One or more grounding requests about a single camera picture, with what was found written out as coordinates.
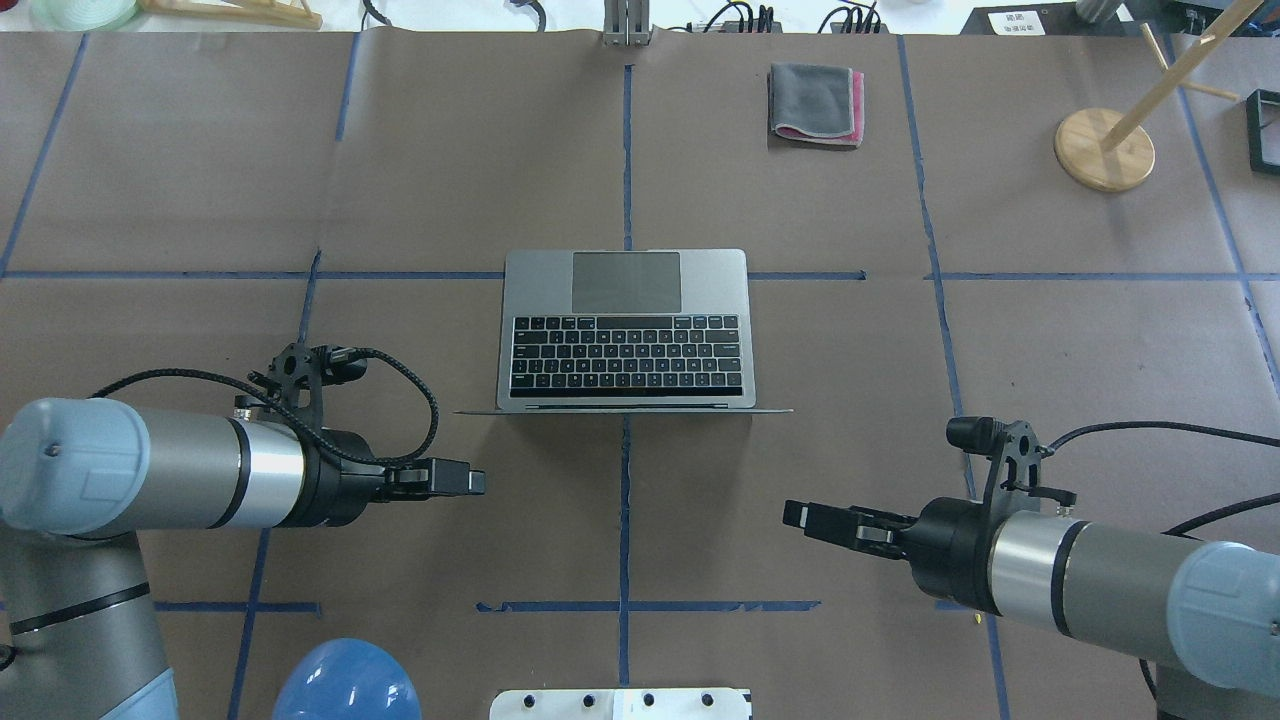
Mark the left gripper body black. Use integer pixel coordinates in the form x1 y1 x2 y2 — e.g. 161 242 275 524
300 439 387 528

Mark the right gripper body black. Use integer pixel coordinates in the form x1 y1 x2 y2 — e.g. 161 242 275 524
850 497 998 612

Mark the grey laptop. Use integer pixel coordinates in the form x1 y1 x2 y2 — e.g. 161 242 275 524
494 249 759 416

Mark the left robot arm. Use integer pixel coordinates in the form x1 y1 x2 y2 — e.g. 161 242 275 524
3 398 485 719

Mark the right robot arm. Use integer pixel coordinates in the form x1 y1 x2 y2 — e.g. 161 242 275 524
783 498 1277 719

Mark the grey and pink folded cloth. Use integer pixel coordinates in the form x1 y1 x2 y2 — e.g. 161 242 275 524
768 63 867 149

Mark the wooden mug tree stand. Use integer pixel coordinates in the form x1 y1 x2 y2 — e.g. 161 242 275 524
1053 1 1263 193

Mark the black power strip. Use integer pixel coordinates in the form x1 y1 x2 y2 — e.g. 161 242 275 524
668 1 888 35

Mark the green plate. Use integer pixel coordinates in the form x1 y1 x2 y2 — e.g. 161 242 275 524
29 0 140 32

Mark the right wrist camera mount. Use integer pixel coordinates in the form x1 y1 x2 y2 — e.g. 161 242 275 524
945 416 1078 516

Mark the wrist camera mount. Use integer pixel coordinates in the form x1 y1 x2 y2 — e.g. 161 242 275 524
250 343 369 427
945 416 1078 516

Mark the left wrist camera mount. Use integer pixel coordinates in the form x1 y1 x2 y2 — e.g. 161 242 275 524
250 343 369 427

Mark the aluminium frame post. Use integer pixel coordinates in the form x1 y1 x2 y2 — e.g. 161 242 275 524
602 0 652 47

